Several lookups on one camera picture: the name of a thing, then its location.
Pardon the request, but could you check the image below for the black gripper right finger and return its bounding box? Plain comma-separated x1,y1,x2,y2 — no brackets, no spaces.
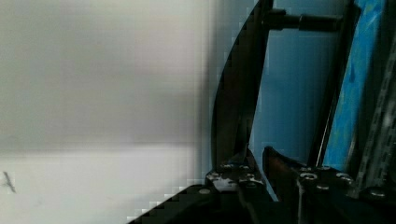
262,147,355,224

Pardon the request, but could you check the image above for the black oven door handle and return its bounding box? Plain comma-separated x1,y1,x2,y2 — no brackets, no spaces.
211,0,344,169

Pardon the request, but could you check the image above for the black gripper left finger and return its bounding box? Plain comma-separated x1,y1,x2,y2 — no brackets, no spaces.
204,148,266,193

